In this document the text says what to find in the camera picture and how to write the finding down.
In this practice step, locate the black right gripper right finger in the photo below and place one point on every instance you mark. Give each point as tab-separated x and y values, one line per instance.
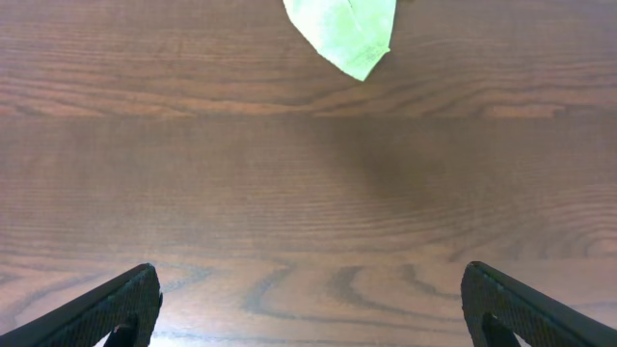
502	311

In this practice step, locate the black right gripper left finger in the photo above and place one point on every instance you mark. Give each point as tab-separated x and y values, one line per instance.
122	312

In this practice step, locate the loose green cloth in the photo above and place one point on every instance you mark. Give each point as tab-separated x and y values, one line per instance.
353	35

